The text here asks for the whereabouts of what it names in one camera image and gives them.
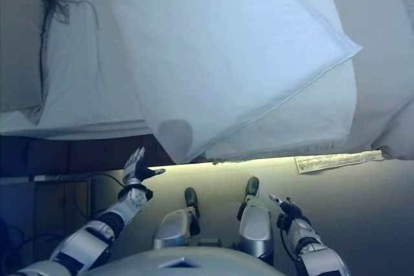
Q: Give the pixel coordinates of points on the right robot hand black silver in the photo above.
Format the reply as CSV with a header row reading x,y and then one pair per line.
x,y
291,211

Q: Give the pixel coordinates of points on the left robot hand black silver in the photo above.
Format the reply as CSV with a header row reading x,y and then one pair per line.
x,y
134,169

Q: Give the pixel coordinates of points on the white duvet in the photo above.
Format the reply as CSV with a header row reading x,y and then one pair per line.
x,y
226,62

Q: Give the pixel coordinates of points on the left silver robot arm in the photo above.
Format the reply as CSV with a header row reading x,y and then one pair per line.
x,y
93,234

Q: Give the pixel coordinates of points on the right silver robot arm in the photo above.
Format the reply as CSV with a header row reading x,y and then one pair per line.
x,y
317,250

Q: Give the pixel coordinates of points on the right silver robot leg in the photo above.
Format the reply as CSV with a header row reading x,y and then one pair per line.
x,y
255,224

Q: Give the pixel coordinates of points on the white mattress label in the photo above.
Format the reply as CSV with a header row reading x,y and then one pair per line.
x,y
336,161

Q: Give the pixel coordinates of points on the white fitted sheet mattress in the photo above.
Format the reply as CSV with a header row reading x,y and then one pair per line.
x,y
90,88

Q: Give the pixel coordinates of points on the glass top nightstand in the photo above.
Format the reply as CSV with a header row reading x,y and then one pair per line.
x,y
39,211

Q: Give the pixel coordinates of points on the silver robot torso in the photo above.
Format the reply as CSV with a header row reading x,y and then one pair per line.
x,y
181,263

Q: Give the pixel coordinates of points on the beige pillow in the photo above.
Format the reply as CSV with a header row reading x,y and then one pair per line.
x,y
19,53

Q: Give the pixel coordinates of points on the light grey textured bedspread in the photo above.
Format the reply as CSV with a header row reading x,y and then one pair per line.
x,y
388,62

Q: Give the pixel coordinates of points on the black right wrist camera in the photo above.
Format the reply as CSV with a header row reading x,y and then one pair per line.
x,y
282,221

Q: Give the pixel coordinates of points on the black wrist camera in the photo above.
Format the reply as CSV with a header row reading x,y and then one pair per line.
x,y
147,193
282,221

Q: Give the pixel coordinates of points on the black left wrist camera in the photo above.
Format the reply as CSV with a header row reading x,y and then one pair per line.
x,y
147,193

